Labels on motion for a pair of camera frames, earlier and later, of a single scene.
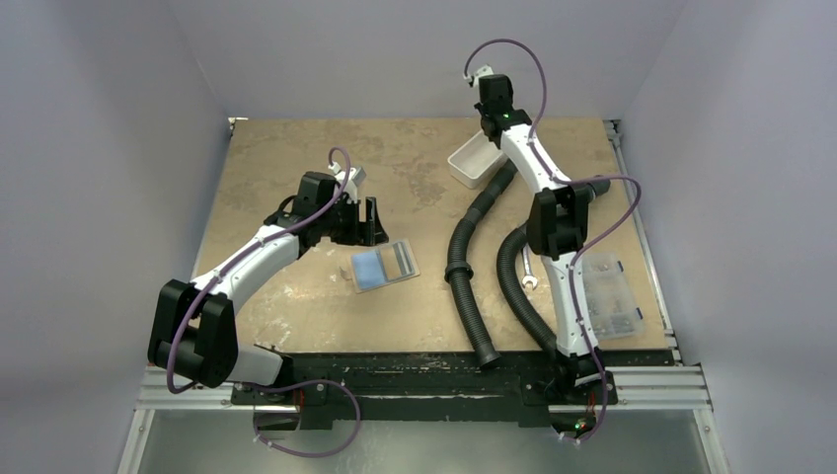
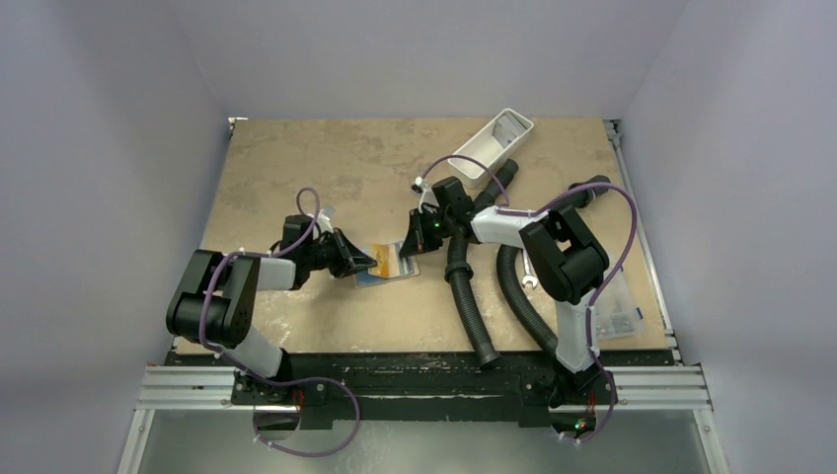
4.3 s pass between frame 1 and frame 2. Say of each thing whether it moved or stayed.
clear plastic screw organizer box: stayed
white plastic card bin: stayed
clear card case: stayed
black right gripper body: moved
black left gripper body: moved
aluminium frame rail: stayed
